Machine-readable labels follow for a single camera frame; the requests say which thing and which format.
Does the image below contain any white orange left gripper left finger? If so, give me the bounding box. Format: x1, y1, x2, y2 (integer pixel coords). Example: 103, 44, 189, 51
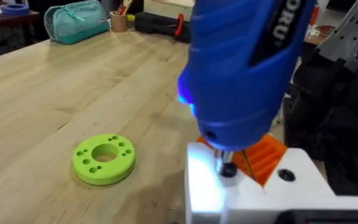
185, 136, 265, 216

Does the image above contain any white orange left gripper right finger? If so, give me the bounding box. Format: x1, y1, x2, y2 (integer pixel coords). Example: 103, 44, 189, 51
244, 133, 336, 197

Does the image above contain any small black screw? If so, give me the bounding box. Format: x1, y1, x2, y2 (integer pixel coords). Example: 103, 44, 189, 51
219, 161, 238, 179

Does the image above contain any blue electric screwdriver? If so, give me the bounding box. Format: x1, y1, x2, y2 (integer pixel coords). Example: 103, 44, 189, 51
177, 0, 317, 175

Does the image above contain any green disc with holes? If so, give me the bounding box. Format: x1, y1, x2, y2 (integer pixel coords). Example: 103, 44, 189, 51
71, 133, 137, 187

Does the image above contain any black tool with red clip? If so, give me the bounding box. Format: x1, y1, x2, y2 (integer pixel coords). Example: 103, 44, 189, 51
134, 12, 193, 44

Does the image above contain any pale cardboard box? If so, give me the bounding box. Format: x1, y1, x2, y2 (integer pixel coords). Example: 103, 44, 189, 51
143, 0, 196, 17

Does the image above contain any wooden cup with pens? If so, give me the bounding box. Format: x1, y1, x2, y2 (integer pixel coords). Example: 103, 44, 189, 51
109, 0, 134, 33

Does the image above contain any teal zip bag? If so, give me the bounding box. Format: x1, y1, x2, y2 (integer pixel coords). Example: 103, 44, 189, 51
44, 0, 111, 45

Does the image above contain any dark wooden side table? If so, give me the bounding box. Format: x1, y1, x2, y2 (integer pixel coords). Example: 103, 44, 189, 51
0, 10, 40, 32

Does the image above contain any blue tape roll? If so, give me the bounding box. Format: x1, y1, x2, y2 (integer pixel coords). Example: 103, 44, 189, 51
0, 2, 31, 17

